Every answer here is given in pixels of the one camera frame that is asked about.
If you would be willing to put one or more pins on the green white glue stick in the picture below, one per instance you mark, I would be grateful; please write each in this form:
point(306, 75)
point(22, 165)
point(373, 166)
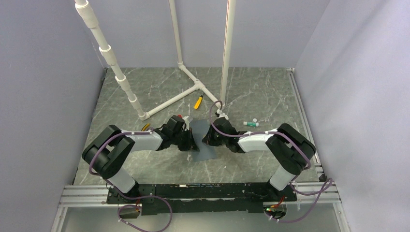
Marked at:
point(251, 124)

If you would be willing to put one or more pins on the white PVC pipe frame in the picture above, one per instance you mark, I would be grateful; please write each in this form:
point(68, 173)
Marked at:
point(147, 34)

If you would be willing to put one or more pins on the white pipe with red stripe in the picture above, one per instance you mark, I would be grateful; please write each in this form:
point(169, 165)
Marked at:
point(229, 26)

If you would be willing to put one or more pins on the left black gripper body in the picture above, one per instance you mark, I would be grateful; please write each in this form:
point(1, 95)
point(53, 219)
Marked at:
point(181, 139)

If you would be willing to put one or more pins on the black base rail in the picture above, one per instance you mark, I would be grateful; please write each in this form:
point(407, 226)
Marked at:
point(251, 197)

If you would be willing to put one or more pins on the grey-blue envelope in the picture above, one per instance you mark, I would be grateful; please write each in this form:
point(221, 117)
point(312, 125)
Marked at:
point(199, 131)

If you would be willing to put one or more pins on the yellow handled pliers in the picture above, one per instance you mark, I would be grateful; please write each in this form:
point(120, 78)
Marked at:
point(145, 127)

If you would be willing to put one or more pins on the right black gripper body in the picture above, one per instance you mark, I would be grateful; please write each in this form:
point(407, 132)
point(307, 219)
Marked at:
point(218, 140)

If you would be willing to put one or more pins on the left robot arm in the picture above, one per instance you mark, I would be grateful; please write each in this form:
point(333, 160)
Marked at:
point(107, 153)

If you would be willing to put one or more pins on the aluminium extrusion frame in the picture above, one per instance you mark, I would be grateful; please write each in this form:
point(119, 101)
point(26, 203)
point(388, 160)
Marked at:
point(97, 195)

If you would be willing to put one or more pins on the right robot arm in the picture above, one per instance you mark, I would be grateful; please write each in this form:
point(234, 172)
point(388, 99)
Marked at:
point(291, 149)

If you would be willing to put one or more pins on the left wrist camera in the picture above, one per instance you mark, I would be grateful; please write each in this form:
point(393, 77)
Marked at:
point(187, 119)

